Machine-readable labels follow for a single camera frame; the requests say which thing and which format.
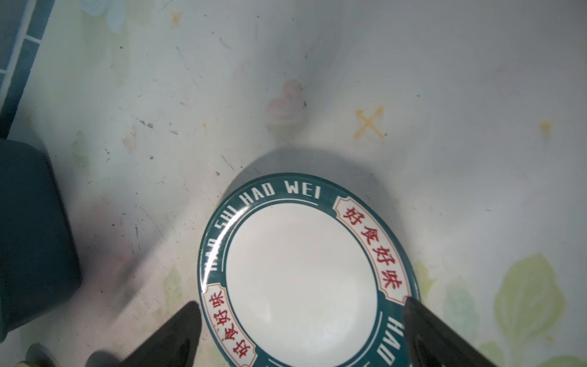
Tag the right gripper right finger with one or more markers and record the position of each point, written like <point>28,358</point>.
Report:
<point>431,342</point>

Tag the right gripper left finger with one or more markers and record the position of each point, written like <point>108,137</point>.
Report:
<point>174,344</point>

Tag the teal plastic bin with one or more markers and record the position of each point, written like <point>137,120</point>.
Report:
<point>39,265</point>

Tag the green rimmed white plate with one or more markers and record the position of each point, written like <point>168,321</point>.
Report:
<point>295,270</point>

